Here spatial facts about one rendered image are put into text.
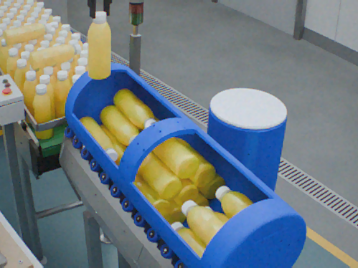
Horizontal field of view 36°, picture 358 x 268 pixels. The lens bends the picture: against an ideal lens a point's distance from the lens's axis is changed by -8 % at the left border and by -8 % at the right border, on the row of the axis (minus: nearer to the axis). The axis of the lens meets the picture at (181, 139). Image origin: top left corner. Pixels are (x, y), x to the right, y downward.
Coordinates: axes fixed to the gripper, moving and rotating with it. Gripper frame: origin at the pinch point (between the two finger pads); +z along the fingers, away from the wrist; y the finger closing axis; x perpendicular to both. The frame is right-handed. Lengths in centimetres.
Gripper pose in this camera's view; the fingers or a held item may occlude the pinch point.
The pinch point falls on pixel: (99, 6)
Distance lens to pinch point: 168.2
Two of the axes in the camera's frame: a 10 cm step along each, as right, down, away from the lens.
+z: -0.5, 8.4, 5.4
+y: 8.5, -2.5, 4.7
